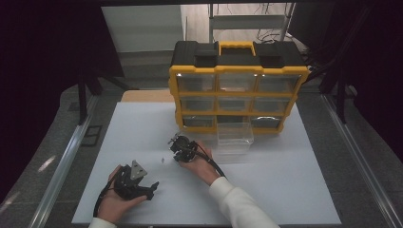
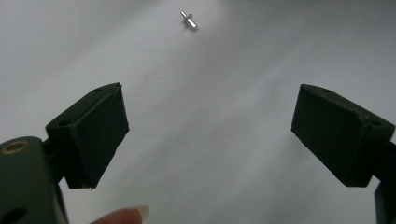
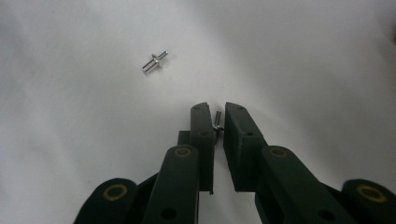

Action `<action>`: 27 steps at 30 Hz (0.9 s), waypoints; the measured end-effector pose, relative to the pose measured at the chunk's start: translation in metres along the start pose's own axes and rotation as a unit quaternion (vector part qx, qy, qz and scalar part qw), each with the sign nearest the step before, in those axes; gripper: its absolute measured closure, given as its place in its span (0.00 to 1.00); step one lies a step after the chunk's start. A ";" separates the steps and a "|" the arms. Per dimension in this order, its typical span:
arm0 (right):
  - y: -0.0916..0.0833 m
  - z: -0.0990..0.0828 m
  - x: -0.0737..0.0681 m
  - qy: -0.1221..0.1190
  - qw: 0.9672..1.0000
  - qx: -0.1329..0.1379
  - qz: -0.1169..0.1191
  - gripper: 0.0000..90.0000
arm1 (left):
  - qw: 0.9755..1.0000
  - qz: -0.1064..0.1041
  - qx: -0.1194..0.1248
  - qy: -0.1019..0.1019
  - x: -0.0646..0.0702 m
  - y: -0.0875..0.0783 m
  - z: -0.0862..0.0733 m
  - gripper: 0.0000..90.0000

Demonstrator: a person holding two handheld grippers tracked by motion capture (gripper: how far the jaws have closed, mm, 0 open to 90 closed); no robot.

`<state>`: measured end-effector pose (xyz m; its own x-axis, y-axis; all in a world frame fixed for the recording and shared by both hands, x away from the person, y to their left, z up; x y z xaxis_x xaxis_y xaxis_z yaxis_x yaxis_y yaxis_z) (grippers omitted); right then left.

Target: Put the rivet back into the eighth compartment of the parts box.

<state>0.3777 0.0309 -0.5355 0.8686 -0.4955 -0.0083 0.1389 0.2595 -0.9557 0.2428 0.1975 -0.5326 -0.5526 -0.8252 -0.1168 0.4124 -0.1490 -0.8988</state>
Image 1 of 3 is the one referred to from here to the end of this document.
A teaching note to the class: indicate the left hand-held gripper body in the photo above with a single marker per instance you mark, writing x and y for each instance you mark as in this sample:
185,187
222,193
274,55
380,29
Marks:
128,186

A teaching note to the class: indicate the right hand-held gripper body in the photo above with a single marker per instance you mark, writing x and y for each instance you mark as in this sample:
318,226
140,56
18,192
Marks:
185,147

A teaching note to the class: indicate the yellow black drawer organizer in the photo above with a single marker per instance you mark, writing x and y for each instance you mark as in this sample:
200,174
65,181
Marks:
236,58

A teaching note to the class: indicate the person's right hand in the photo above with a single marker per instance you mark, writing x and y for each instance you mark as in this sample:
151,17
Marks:
204,166

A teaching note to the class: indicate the person's left hand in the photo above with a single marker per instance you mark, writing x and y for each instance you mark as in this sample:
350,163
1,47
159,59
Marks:
111,207

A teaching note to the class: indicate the white table sheet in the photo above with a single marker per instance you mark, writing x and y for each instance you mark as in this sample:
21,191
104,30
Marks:
269,190

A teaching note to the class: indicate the black stand pole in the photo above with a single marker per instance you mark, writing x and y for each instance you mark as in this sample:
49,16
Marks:
341,98
82,101

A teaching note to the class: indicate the white panel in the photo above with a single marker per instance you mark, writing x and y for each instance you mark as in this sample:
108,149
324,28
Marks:
142,28

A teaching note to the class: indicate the black curtain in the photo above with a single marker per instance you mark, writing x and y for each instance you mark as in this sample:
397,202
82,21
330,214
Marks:
41,79
374,63

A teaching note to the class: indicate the white metal shelf stand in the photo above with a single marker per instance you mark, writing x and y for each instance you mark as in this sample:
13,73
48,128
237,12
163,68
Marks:
247,22

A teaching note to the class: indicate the metal rail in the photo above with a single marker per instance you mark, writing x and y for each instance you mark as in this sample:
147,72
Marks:
361,164
63,164

